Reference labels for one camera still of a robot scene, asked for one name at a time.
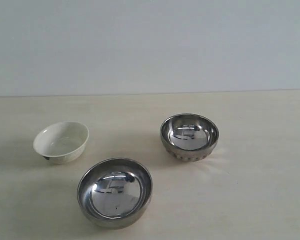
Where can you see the white ceramic bowl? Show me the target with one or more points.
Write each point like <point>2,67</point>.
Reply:
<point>62,142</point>

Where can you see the small ribbed steel bowl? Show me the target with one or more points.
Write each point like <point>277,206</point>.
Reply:
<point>189,137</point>

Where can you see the large steel bowl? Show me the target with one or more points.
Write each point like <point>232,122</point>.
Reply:
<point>115,192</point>

